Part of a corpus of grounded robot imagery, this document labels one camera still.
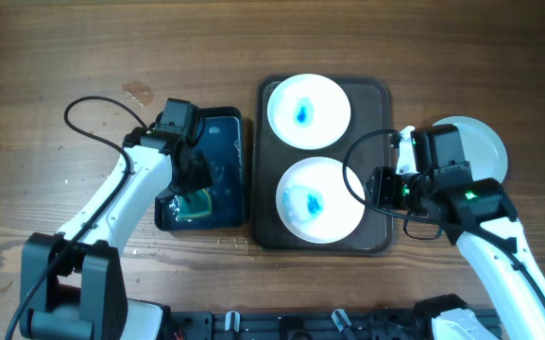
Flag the green yellow sponge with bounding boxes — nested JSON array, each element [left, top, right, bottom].
[[176, 189, 213, 221]]

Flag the white plate blue stain front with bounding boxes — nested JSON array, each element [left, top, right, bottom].
[[434, 116, 508, 183]]

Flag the white plate blue stain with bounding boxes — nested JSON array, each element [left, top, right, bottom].
[[267, 74, 351, 150], [434, 116, 508, 183], [275, 157, 365, 244]]

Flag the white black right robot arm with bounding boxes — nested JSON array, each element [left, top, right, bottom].
[[367, 163, 545, 339]]

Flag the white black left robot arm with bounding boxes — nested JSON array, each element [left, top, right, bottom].
[[6, 127, 211, 339]]

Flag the black water basin tray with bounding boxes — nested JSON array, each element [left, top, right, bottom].
[[154, 107, 247, 232]]

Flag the dark brown serving tray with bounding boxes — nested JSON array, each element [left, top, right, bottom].
[[251, 75, 394, 257]]

